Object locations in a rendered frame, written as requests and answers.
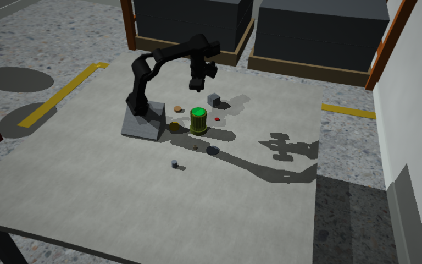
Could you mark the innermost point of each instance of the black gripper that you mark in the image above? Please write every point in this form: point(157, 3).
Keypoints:
point(197, 82)

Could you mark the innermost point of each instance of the yellow short cylinder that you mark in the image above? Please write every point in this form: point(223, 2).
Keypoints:
point(174, 126)

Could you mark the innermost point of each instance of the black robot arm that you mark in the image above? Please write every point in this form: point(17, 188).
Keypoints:
point(197, 47)

